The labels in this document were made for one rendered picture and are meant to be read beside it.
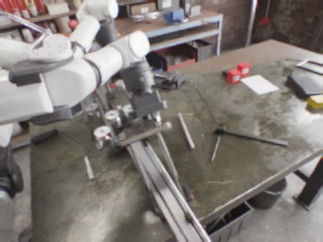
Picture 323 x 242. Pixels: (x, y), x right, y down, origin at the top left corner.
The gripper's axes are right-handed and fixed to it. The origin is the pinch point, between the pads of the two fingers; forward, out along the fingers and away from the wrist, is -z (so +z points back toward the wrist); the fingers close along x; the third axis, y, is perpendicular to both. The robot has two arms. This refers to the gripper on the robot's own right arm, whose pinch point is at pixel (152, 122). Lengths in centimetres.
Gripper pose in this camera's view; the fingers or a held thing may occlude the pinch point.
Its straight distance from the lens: 66.1
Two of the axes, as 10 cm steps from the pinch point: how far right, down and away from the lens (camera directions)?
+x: -8.9, 3.4, -3.1
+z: -3.0, -9.4, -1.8
